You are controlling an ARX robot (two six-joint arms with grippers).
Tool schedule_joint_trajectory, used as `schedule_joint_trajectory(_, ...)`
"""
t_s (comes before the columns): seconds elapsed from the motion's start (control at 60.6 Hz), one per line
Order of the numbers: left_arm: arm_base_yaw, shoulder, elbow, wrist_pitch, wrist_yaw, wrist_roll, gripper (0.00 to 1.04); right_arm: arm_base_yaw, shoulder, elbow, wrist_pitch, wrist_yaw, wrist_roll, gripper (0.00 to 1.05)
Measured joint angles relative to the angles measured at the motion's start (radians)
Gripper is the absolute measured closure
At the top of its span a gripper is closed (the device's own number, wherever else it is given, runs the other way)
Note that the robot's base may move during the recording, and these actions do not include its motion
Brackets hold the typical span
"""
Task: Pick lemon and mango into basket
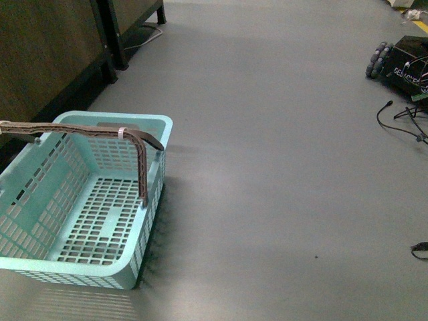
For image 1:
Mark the brown basket handle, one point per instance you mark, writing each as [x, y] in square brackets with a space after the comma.
[137, 137]

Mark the light blue plastic basket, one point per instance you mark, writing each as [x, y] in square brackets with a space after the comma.
[70, 206]

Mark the black wheeled robot base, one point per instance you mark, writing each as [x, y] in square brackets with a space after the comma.
[403, 64]

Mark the white zip tie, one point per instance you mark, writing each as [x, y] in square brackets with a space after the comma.
[121, 132]

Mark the dark wooden cabinet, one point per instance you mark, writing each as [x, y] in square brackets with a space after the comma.
[50, 48]

